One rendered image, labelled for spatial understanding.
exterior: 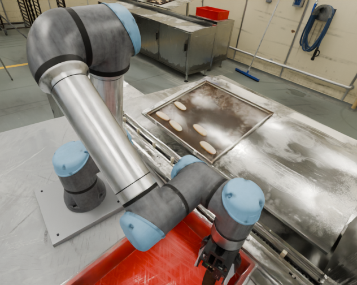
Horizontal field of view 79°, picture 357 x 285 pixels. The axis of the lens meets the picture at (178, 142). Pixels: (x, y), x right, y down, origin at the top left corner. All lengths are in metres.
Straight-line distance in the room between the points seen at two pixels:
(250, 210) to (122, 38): 0.43
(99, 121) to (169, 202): 0.19
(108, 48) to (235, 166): 0.71
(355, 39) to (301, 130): 3.18
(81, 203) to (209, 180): 0.54
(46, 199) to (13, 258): 0.21
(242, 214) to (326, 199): 0.65
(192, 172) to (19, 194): 0.78
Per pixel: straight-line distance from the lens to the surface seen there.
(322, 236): 0.94
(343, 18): 4.36
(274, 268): 0.83
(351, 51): 4.35
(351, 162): 1.21
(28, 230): 0.96
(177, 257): 0.81
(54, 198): 0.98
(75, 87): 0.44
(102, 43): 0.51
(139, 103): 1.52
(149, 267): 0.79
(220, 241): 0.50
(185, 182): 0.43
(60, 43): 0.47
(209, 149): 1.03
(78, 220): 0.88
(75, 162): 0.74
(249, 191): 0.42
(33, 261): 0.89
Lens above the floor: 1.56
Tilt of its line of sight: 39 degrees down
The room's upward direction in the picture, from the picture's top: 6 degrees clockwise
